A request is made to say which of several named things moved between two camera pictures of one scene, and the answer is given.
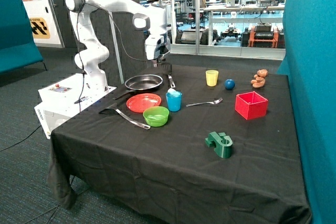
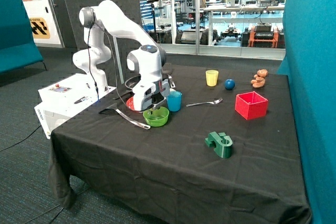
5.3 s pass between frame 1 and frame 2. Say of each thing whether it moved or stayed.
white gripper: moved
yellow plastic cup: stayed
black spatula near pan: stayed
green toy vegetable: stayed
